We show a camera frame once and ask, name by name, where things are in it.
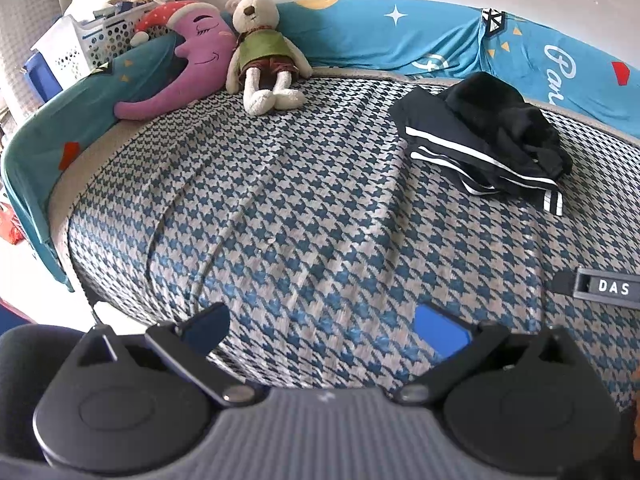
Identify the black pants with white stripes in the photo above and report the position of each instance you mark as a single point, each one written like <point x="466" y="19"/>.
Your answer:
<point x="450" y="135"/>

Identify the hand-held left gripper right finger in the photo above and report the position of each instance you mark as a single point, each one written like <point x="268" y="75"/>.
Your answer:
<point x="442" y="331"/>

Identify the red plastic bag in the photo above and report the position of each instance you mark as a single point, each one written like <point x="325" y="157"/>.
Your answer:
<point x="7" y="225"/>

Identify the rabbit plush toy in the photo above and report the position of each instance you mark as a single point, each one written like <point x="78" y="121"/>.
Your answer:
<point x="262" y="47"/>

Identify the white plastic basket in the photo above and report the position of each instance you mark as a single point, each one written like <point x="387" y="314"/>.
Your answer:
<point x="85" y="45"/>

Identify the purple moon plush pillow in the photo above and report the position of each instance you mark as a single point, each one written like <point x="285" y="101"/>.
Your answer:
<point x="195" y="60"/>

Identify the teal printed bed bumper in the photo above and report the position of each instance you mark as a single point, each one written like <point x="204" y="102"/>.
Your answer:
<point x="50" y="125"/>

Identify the blue printed bed sheet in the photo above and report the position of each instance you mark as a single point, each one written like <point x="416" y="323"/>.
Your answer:
<point x="425" y="40"/>

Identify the houndstooth bed mattress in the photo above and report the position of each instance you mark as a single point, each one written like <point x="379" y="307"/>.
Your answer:
<point x="300" y="210"/>

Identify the blue box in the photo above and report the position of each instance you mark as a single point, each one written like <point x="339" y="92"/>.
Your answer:
<point x="40" y="77"/>

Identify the black sweatshirt with red print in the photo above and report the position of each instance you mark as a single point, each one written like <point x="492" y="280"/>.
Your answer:
<point x="500" y="110"/>

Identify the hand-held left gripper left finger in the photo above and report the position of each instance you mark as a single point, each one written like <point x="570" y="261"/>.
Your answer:
<point x="205" y="329"/>

